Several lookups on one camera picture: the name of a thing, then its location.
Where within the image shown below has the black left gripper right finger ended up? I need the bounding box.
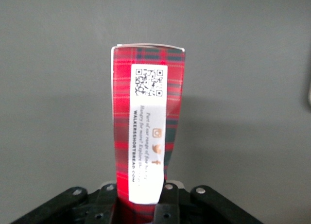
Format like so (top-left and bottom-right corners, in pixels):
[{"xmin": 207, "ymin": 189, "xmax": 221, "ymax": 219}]
[{"xmin": 154, "ymin": 181, "xmax": 264, "ymax": 224}]

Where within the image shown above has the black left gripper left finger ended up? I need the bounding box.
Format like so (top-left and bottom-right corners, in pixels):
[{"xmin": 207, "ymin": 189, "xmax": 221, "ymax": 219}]
[{"xmin": 11, "ymin": 183, "xmax": 119, "ymax": 224}]

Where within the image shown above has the red tartan cookie box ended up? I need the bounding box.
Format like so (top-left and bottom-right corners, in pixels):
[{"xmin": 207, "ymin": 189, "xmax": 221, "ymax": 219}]
[{"xmin": 110, "ymin": 43, "xmax": 187, "ymax": 224}]

